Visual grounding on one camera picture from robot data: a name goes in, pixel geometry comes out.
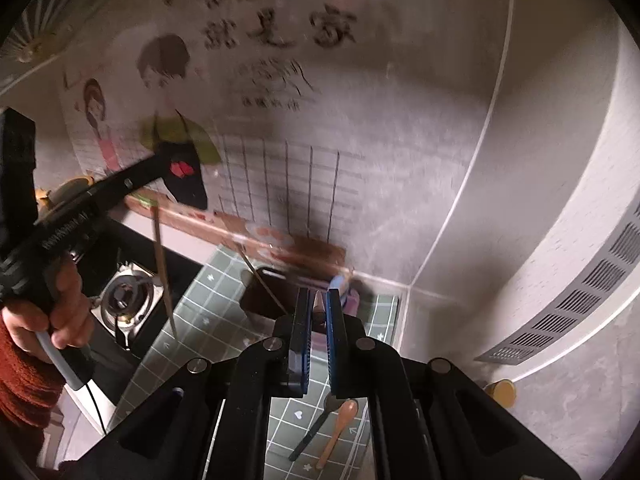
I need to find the gas stove burner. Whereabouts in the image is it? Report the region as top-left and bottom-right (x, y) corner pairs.
(70, 217), (203, 361)

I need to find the long wooden chopstick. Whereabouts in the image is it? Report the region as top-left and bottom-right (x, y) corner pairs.
(152, 205), (177, 337)
(239, 249), (287, 314)

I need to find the cartoon wall poster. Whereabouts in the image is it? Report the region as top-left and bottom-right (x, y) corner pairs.
(57, 0), (381, 281)

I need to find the grey spoon with black handle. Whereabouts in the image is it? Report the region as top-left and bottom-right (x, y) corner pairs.
(289, 394), (346, 462)

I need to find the person's left forearm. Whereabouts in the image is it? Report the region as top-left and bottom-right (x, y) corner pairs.
(0, 330), (66, 428)

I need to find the purple utensil holder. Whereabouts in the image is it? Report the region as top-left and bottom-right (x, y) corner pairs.
(239, 265), (363, 361)

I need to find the green checked table mat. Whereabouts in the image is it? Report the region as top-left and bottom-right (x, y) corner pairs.
(107, 250), (401, 480)

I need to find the white vent grille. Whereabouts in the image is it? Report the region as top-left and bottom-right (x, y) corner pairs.
(475, 220), (640, 366)

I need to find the grey cable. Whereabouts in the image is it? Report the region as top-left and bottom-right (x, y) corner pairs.
(37, 329), (83, 391)

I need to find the person's left hand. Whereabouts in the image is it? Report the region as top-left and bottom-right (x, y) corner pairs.
(0, 255), (97, 363)

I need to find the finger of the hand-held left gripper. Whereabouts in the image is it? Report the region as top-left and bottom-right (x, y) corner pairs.
(87, 151), (169, 213)

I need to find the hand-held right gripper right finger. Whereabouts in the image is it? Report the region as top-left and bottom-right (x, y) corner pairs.
(326, 287), (583, 480)

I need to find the black cable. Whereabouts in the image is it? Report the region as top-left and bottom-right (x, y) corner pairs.
(82, 345), (109, 436)

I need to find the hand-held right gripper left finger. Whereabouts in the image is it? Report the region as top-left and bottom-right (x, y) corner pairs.
(65, 287), (313, 480)

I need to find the orange spoon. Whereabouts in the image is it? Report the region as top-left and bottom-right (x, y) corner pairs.
(316, 400), (359, 468)

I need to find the spice jar with yellow lid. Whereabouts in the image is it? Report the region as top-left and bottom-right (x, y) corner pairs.
(484, 379), (517, 408)

